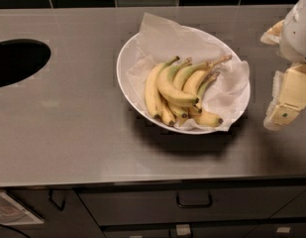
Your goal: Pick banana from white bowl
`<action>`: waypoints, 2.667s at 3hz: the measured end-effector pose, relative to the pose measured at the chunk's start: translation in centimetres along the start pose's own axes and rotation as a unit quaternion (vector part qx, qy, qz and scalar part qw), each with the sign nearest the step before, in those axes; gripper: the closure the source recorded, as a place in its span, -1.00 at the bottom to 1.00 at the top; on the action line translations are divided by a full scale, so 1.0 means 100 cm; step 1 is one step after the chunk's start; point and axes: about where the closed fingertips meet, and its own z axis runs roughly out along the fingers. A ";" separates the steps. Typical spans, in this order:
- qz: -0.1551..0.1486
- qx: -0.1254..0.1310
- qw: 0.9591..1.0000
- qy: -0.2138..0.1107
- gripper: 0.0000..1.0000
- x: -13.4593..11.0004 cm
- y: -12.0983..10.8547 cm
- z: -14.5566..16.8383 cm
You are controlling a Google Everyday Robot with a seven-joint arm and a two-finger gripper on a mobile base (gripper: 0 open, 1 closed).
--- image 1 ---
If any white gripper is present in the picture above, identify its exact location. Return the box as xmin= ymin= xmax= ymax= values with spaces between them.
xmin=260 ymin=0 xmax=306 ymax=131

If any long-stemmed yellow banana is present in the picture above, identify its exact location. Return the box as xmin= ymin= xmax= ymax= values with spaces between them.
xmin=183 ymin=55 xmax=232 ymax=114

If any white oval bowl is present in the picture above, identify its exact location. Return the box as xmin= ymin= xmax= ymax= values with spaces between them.
xmin=116 ymin=25 xmax=252 ymax=136

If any right lower yellow banana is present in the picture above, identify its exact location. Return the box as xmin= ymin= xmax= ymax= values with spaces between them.
xmin=189 ymin=72 xmax=223 ymax=128

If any middle yellow banana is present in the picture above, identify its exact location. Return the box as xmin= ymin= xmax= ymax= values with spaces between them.
xmin=168 ymin=61 xmax=210 ymax=119

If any small short yellow banana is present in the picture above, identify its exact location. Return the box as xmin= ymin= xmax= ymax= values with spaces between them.
xmin=161 ymin=99 xmax=176 ymax=127

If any leftmost yellow banana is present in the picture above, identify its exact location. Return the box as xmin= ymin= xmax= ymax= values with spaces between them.
xmin=145 ymin=62 xmax=166 ymax=119

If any white paper liner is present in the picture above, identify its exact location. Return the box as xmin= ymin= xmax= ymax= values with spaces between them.
xmin=126 ymin=12 xmax=251 ymax=132

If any grey drawer front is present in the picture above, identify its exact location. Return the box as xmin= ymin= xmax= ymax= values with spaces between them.
xmin=79 ymin=186 xmax=305 ymax=226

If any grey cabinet door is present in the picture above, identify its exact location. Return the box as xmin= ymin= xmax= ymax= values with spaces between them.
xmin=9 ymin=189 xmax=104 ymax=238

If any round black counter hole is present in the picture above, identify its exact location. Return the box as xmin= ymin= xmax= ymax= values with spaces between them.
xmin=0 ymin=39 xmax=51 ymax=87

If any black drawer handle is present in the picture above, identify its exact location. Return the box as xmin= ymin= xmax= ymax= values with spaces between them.
xmin=175 ymin=191 xmax=213 ymax=209

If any black cabinet door handle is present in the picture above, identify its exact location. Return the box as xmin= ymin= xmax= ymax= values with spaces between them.
xmin=48 ymin=189 xmax=66 ymax=211

